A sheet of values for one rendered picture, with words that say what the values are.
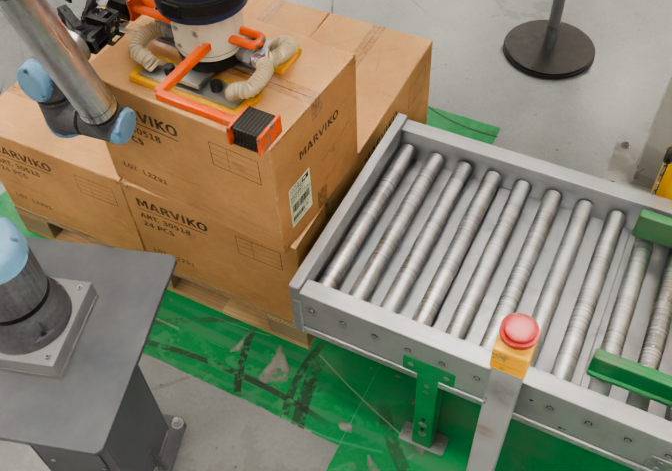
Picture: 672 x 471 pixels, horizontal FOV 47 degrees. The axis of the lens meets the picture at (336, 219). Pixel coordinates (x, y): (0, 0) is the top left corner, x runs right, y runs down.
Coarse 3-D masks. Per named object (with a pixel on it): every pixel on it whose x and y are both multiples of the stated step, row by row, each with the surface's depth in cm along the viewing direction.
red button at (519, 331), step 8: (504, 320) 136; (512, 320) 135; (520, 320) 135; (528, 320) 135; (504, 328) 134; (512, 328) 134; (520, 328) 134; (528, 328) 134; (536, 328) 134; (504, 336) 134; (512, 336) 133; (520, 336) 133; (528, 336) 133; (536, 336) 134; (512, 344) 133; (520, 344) 133; (528, 344) 133
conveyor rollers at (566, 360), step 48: (384, 192) 221; (480, 192) 219; (528, 192) 220; (384, 240) 210; (432, 240) 210; (528, 240) 208; (576, 240) 208; (432, 288) 199; (480, 288) 199; (624, 288) 197; (576, 336) 188; (624, 336) 189
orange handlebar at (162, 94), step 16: (160, 16) 190; (240, 32) 185; (256, 32) 183; (208, 48) 181; (256, 48) 182; (192, 64) 178; (176, 80) 175; (160, 96) 170; (176, 96) 169; (192, 112) 168; (208, 112) 166; (224, 112) 166
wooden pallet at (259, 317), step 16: (16, 208) 278; (32, 224) 282; (48, 224) 276; (64, 240) 282; (80, 240) 281; (96, 240) 266; (176, 272) 256; (176, 288) 266; (192, 288) 266; (208, 288) 253; (208, 304) 262; (224, 304) 261; (240, 304) 261; (240, 320) 259; (256, 320) 257; (272, 320) 248; (288, 320) 243; (288, 336) 251; (304, 336) 246
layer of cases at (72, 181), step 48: (384, 48) 263; (0, 96) 255; (384, 96) 247; (0, 144) 247; (48, 144) 239; (96, 144) 238; (48, 192) 256; (96, 192) 240; (144, 192) 226; (336, 192) 225; (144, 240) 249; (192, 240) 234; (240, 240) 220; (240, 288) 242; (288, 288) 228
